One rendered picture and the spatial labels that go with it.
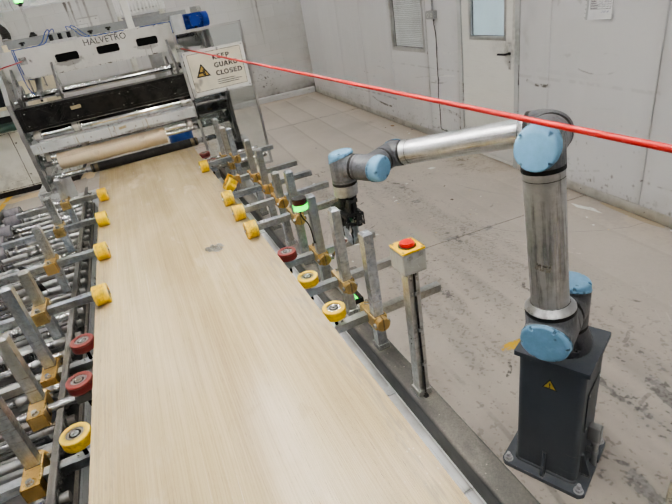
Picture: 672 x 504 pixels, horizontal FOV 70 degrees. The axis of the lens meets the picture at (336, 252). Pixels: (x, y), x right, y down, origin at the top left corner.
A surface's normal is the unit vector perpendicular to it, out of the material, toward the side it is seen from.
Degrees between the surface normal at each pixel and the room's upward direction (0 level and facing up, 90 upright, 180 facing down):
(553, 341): 95
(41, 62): 90
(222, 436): 0
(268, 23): 90
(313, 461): 0
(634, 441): 0
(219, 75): 90
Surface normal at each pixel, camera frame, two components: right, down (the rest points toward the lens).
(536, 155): -0.61, 0.35
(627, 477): -0.16, -0.87
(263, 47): 0.34, 0.40
